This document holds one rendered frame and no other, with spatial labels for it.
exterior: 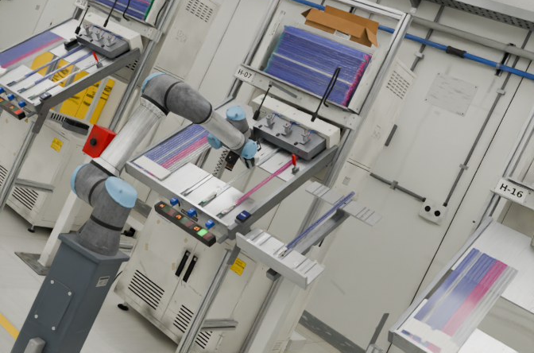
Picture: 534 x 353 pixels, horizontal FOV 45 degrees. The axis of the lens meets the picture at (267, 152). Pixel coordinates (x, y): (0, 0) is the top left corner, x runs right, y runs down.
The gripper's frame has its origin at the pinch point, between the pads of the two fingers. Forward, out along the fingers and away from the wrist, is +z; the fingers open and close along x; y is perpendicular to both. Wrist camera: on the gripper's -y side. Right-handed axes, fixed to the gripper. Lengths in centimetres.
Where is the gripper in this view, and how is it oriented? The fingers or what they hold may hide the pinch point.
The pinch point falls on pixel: (249, 168)
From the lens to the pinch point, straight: 290.5
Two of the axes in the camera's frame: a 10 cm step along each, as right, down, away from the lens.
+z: 2.0, 6.6, 7.3
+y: 6.4, -6.5, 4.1
